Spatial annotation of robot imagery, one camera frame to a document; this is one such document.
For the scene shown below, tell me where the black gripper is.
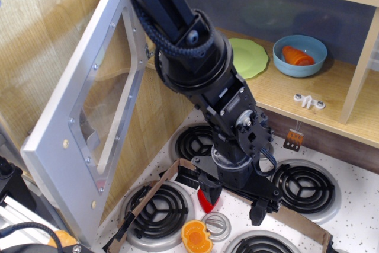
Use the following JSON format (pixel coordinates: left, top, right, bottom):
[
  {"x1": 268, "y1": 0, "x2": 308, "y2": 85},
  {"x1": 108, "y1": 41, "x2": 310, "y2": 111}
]
[{"x1": 193, "y1": 110, "x2": 282, "y2": 226}]

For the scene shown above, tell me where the silver microwave door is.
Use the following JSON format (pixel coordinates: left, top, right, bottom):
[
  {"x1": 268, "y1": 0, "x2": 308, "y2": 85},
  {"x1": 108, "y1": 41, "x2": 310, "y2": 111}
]
[{"x1": 21, "y1": 0, "x2": 148, "y2": 246}]

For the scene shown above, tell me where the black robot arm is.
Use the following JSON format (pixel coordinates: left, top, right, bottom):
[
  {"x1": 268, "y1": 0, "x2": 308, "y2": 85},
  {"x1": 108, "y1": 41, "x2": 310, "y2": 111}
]
[{"x1": 131, "y1": 0, "x2": 282, "y2": 226}]

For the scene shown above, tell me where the red toy strawberry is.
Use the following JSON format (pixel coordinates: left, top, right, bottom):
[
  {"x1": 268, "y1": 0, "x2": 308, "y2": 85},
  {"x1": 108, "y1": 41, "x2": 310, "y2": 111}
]
[{"x1": 197, "y1": 189, "x2": 220, "y2": 213}]

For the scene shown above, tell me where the front silver stove knob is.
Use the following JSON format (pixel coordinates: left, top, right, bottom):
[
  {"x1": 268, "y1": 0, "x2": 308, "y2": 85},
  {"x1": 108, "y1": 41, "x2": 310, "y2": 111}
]
[{"x1": 201, "y1": 212, "x2": 232, "y2": 242}]

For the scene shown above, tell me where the front right stove burner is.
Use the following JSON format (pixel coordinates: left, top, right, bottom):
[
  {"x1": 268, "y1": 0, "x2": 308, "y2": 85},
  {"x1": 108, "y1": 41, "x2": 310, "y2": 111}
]
[{"x1": 224, "y1": 230, "x2": 300, "y2": 253}]

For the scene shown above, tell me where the stove burner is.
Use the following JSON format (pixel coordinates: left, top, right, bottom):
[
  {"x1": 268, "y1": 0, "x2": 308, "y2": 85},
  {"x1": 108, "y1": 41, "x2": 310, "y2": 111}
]
[
  {"x1": 270, "y1": 159, "x2": 342, "y2": 225},
  {"x1": 169, "y1": 123, "x2": 214, "y2": 161},
  {"x1": 126, "y1": 181, "x2": 195, "y2": 252},
  {"x1": 224, "y1": 230, "x2": 300, "y2": 253}
]

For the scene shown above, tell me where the orange toy fruit half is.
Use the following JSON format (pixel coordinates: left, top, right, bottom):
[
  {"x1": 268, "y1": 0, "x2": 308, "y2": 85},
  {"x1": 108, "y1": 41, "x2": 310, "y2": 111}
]
[{"x1": 181, "y1": 220, "x2": 213, "y2": 253}]

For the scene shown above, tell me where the brown cardboard barrier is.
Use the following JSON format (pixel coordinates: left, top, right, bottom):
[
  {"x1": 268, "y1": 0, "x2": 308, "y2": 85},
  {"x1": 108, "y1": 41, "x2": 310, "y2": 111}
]
[{"x1": 102, "y1": 159, "x2": 337, "y2": 252}]

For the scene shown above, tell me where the back left stove burner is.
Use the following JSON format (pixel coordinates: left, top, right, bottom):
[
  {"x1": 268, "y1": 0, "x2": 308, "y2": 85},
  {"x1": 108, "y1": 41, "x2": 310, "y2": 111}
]
[{"x1": 169, "y1": 123, "x2": 214, "y2": 161}]

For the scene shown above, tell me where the back right stove burner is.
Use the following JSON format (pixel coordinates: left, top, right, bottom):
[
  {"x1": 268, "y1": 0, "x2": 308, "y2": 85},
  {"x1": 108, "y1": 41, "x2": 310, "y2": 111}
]
[{"x1": 270, "y1": 159, "x2": 342, "y2": 225}]

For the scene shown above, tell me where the hanging orange toy spatula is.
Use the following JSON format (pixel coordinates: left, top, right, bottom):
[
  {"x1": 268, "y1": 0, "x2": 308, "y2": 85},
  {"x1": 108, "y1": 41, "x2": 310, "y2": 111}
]
[{"x1": 283, "y1": 121, "x2": 304, "y2": 152}]

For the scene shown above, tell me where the front left stove burner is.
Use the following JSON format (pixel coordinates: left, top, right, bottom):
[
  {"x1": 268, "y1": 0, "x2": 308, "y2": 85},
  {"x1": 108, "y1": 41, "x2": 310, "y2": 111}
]
[{"x1": 126, "y1": 181, "x2": 195, "y2": 252}]

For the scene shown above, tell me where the white door latch clip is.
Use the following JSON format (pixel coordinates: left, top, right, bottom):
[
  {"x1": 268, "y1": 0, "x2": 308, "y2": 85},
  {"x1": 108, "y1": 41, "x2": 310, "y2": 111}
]
[{"x1": 293, "y1": 93, "x2": 326, "y2": 110}]

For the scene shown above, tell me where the green plate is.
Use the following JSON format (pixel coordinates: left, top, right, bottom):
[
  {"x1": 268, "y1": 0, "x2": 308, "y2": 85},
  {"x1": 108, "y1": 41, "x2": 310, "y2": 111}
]
[{"x1": 229, "y1": 38, "x2": 269, "y2": 79}]

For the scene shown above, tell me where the orange toy carrot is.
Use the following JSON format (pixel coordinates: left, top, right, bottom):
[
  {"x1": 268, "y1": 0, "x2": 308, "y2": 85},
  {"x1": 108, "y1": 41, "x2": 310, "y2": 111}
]
[{"x1": 282, "y1": 46, "x2": 315, "y2": 66}]

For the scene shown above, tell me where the blue bowl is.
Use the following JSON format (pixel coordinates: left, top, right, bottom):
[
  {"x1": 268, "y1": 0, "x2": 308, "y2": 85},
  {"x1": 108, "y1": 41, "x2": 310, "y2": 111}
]
[{"x1": 272, "y1": 35, "x2": 327, "y2": 78}]

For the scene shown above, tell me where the yellow toy food piece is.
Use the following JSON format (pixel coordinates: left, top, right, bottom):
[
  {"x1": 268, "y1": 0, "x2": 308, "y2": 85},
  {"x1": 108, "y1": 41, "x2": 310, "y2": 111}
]
[{"x1": 47, "y1": 230, "x2": 78, "y2": 248}]

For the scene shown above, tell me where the black equipment at left edge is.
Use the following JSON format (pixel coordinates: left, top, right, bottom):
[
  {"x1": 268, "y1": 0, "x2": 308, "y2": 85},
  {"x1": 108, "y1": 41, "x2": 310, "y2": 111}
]
[{"x1": 1, "y1": 157, "x2": 37, "y2": 212}]

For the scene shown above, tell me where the black braided cable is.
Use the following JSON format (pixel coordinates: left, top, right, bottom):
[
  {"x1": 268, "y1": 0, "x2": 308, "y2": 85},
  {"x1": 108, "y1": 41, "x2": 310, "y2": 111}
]
[{"x1": 0, "y1": 222, "x2": 65, "y2": 253}]

